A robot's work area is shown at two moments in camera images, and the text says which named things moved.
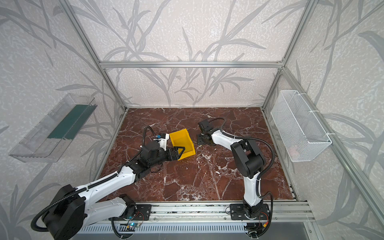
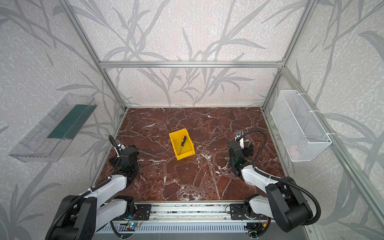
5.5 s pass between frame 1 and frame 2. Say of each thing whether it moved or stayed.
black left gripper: moved
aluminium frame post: stayed
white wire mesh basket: stayed
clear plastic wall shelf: stayed
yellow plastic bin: stayed
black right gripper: moved
